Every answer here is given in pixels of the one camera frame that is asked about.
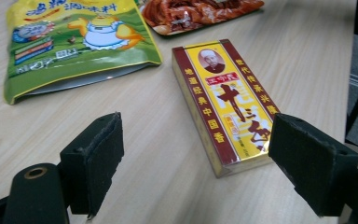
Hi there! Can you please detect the yellow green seasoning pouch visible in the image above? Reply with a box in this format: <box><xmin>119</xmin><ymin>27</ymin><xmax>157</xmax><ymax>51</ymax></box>
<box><xmin>3</xmin><ymin>0</ymin><xmax>163</xmax><ymax>105</ymax></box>

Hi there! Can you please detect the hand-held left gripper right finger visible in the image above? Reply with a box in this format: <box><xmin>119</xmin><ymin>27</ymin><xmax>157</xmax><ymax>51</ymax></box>
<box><xmin>268</xmin><ymin>112</ymin><xmax>358</xmax><ymax>217</ymax></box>

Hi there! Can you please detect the yellow and red seasoning box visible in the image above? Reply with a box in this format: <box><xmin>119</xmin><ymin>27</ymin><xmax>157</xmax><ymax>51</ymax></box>
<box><xmin>171</xmin><ymin>38</ymin><xmax>282</xmax><ymax>179</ymax></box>

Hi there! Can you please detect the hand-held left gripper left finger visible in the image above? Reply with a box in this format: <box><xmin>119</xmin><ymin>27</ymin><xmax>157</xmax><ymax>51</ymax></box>
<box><xmin>60</xmin><ymin>111</ymin><xmax>125</xmax><ymax>218</ymax></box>

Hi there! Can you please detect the red green sauce packet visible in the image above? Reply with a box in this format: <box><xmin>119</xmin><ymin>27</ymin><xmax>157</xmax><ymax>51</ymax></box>
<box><xmin>138</xmin><ymin>0</ymin><xmax>266</xmax><ymax>36</ymax></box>

